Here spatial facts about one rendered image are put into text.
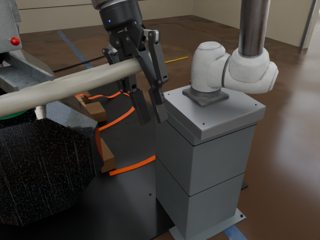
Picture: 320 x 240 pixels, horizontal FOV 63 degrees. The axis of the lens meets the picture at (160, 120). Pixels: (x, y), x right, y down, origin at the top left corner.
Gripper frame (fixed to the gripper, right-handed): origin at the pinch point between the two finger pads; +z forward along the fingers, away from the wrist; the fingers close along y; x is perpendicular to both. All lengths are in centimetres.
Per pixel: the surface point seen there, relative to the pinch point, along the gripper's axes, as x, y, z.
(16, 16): -23, 66, -38
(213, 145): -67, 21, 41
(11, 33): -21, 70, -33
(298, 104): -289, 10, 96
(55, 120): -39, 93, 9
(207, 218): -76, 42, 94
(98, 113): -139, 171, 32
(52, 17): -389, 487, -148
